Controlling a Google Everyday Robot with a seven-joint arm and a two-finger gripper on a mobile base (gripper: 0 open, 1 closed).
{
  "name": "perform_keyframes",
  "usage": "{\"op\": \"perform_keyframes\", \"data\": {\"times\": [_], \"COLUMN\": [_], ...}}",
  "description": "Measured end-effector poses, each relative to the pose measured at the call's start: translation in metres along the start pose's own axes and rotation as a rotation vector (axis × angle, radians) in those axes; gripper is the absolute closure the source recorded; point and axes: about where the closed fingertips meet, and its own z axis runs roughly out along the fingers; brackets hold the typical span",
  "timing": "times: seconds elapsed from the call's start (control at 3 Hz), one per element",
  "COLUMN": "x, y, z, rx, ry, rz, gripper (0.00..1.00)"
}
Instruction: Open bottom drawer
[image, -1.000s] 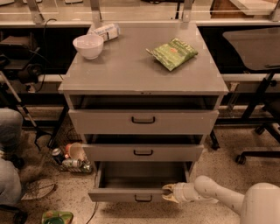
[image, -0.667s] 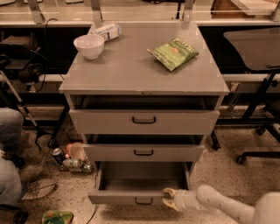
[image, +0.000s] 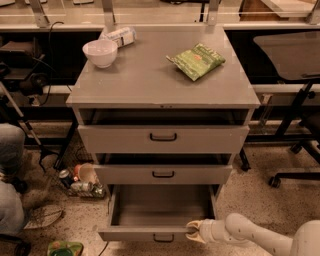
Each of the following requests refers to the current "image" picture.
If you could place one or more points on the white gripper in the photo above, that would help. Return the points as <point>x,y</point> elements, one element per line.
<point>209,230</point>

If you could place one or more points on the grey bottom drawer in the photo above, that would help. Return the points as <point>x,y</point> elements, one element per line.
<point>157,213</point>

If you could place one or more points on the grey drawer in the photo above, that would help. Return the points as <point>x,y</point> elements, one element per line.
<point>163,139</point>
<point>164,169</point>
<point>157,213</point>

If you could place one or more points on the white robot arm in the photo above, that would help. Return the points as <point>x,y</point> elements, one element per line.
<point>238,230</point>

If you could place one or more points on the grey middle drawer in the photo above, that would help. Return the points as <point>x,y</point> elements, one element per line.
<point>164,169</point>

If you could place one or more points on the grey drawer cabinet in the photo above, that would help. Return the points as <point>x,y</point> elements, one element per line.
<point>143,87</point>

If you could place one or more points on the grey top drawer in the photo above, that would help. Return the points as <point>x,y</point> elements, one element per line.
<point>163,139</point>

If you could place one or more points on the orange plastic cup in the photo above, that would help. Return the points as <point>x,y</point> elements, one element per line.
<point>85,173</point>

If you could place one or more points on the green soda can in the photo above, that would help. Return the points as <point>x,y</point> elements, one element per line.
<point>81,186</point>

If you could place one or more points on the green snack bag on floor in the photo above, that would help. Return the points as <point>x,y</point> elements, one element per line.
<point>64,248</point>

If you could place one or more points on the dark soda can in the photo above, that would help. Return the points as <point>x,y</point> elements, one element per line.
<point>66,178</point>

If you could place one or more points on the white sneaker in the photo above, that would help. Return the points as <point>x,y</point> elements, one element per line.
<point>43,216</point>

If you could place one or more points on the person leg in jeans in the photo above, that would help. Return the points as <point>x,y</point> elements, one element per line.
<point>11,210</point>

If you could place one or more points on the white bowl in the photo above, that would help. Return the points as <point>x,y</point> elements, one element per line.
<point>101,53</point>

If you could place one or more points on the black office chair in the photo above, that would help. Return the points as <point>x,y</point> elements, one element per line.
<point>295,56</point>

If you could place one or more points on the wire basket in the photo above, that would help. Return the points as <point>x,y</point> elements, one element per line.
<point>74,154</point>

